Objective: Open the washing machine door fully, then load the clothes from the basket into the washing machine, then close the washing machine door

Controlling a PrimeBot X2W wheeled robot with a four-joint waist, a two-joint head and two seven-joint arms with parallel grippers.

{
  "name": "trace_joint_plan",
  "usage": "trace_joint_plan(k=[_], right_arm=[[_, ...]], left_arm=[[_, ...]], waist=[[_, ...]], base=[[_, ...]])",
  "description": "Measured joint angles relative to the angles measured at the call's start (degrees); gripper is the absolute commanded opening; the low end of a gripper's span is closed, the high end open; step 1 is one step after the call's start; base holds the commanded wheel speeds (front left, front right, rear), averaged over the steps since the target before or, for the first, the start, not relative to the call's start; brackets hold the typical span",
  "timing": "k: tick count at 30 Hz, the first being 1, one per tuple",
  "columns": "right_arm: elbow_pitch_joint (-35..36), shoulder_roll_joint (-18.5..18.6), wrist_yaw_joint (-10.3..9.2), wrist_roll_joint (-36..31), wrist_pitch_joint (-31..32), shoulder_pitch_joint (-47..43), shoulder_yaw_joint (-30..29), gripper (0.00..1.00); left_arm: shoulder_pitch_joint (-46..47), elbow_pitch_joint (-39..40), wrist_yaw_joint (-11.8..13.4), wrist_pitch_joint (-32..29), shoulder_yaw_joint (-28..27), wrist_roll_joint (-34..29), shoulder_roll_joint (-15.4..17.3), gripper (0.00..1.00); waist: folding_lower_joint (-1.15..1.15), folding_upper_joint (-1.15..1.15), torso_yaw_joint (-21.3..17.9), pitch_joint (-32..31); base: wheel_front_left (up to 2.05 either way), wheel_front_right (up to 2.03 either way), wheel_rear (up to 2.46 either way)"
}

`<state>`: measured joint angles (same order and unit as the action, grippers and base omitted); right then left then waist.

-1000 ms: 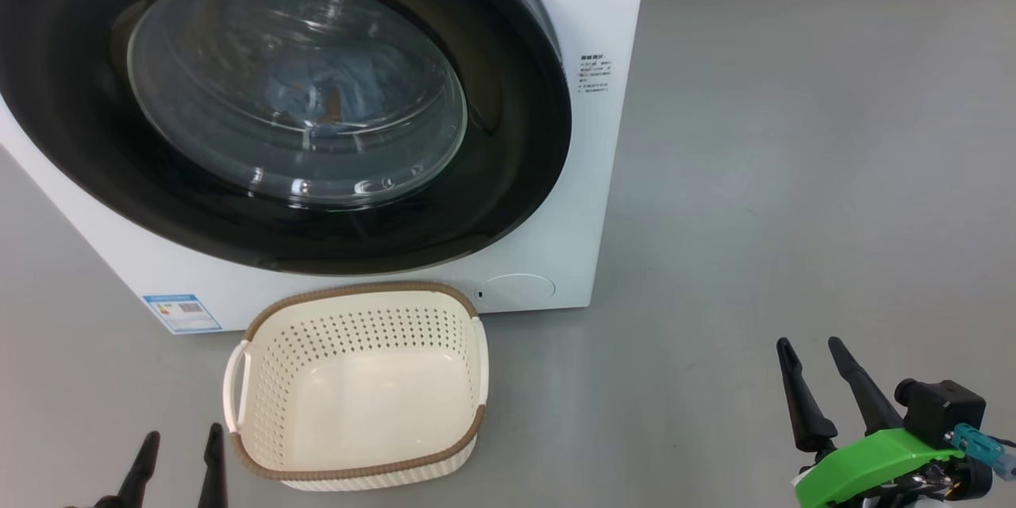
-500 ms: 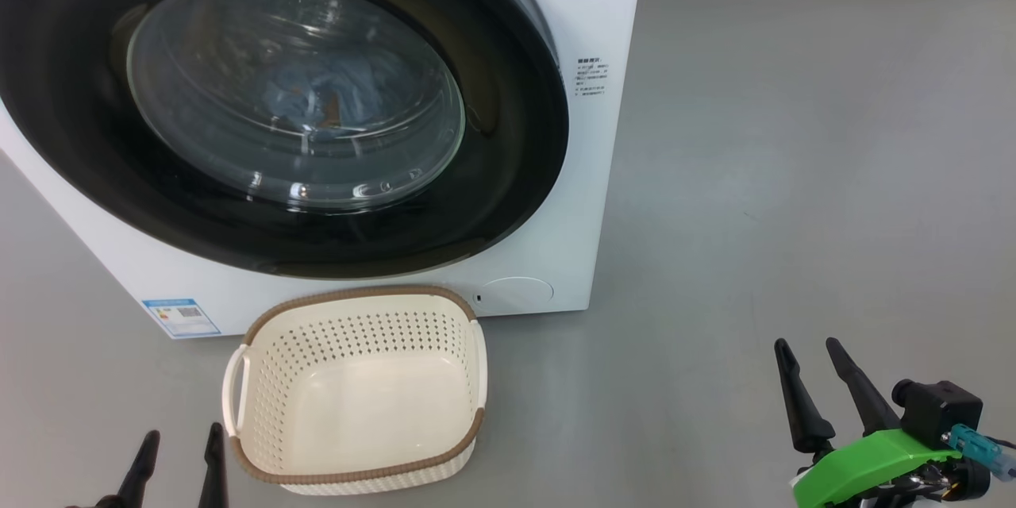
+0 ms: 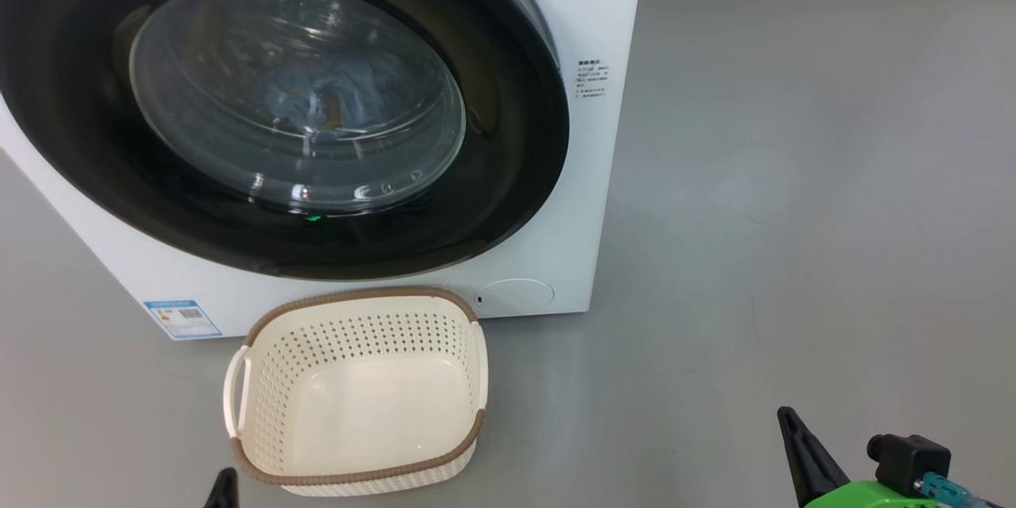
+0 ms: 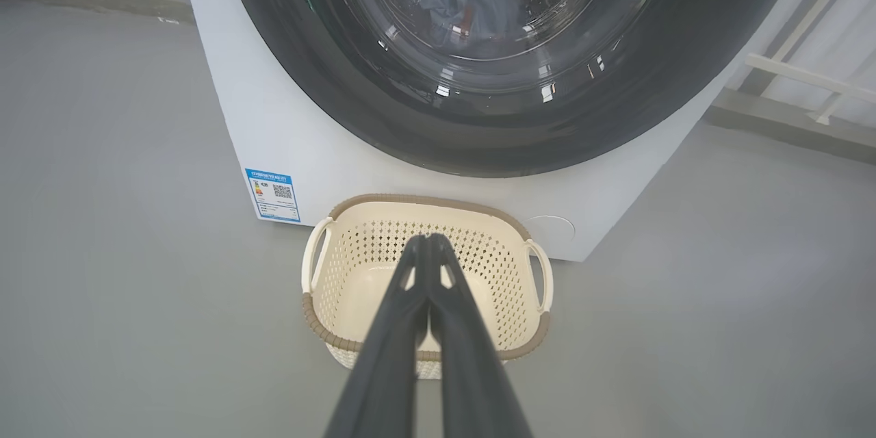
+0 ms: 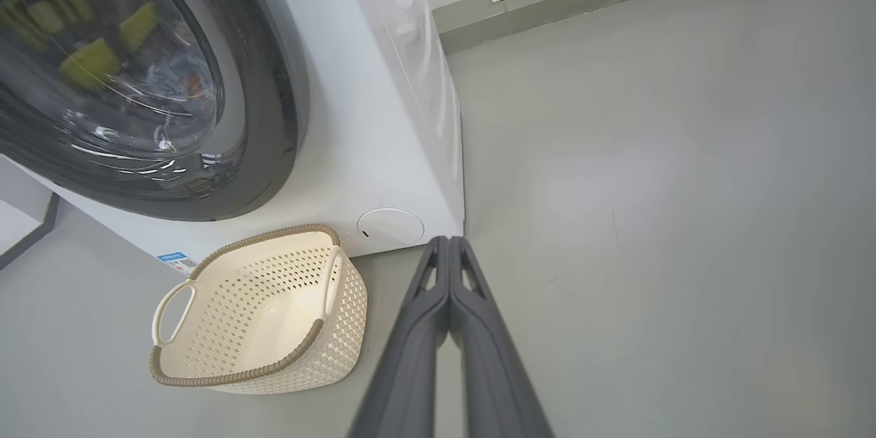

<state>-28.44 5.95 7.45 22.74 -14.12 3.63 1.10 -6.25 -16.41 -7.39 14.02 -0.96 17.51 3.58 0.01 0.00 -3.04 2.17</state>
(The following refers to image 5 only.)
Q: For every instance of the cream perforated laundry basket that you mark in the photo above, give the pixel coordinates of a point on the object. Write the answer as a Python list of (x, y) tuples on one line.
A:
[(274, 321)]

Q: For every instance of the blue energy label sticker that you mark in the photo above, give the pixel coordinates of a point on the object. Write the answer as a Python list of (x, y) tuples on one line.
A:
[(176, 263)]

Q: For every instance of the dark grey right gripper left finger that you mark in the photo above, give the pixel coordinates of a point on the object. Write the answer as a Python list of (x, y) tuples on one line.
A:
[(410, 356)]

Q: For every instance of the round white filter cover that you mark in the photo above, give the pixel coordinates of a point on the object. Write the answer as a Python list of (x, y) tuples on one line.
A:
[(390, 227)]

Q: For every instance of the white Hisense washing machine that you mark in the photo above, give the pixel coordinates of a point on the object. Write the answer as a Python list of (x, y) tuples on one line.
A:
[(369, 116)]

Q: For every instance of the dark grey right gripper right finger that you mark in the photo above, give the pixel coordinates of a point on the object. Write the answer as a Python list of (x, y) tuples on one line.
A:
[(493, 369)]

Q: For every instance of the black round glass washer door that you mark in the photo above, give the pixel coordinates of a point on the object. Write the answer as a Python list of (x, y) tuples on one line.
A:
[(260, 116)]

